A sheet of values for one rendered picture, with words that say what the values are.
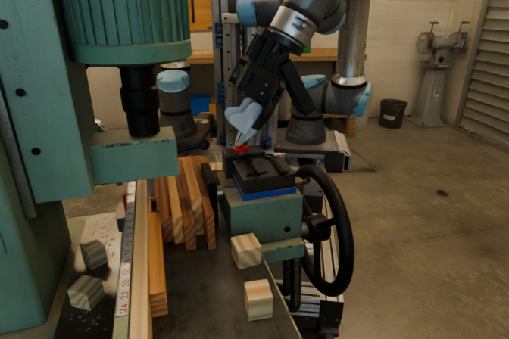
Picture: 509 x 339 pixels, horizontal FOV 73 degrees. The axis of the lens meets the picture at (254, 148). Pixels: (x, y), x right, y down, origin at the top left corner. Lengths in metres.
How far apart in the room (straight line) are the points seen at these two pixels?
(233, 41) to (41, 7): 0.86
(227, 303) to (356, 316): 1.29
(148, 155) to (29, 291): 0.27
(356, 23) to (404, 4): 3.36
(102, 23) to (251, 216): 0.37
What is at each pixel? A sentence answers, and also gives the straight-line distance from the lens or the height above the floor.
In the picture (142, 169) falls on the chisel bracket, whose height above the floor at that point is 1.02.
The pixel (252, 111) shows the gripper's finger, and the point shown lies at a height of 1.10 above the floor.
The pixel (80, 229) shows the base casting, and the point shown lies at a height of 0.80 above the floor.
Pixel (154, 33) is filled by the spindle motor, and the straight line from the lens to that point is 0.50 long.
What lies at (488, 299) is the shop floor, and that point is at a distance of 2.08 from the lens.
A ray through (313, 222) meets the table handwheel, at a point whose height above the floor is 0.84.
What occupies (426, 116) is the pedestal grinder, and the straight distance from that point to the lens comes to 4.43.
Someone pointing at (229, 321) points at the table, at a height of 0.90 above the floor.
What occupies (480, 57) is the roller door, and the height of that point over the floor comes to 0.80.
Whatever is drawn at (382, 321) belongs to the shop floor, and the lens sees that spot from 1.77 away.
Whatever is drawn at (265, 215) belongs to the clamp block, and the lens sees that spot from 0.62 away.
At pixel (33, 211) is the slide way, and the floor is 0.99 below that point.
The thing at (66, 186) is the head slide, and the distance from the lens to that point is 0.59.
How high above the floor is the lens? 1.27
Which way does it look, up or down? 22 degrees down
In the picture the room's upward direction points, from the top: straight up
